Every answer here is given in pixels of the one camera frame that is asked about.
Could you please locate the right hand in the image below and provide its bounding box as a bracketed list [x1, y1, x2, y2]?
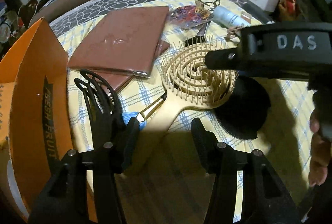
[308, 109, 331, 187]

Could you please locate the round hand mirror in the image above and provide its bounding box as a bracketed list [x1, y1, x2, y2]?
[7, 160, 29, 219]

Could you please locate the small brown square packet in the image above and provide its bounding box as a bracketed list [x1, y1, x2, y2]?
[241, 11, 251, 23]

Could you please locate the orange cardboard box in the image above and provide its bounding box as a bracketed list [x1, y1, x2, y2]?
[1, 19, 97, 223]

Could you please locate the white spray bottle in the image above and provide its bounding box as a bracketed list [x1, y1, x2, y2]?
[212, 6, 250, 28]

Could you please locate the black round hair accessory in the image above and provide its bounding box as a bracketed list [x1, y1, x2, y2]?
[214, 76, 271, 140]

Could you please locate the gold hair clip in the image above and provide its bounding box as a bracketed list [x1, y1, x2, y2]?
[195, 0, 221, 15]

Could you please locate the blue bristle makeup brush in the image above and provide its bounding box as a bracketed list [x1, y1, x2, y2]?
[122, 92, 167, 130]

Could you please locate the beige spiral hair brush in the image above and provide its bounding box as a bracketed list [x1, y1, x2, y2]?
[144, 39, 237, 134]

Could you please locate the brown wrapped notebook lower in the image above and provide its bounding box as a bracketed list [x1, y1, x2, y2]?
[93, 40, 171, 93]

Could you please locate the brown wrapped notebook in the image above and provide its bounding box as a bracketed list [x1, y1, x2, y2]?
[93, 40, 171, 93]
[68, 6, 169, 71]

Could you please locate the brown wrapped notebook upper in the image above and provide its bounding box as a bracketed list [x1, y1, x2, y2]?
[68, 6, 169, 71]

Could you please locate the grey pebble pattern blanket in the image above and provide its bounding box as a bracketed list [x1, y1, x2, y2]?
[49, 0, 260, 34]

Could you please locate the colourful hair ties bag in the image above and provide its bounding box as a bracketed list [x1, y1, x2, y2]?
[168, 5, 211, 29]

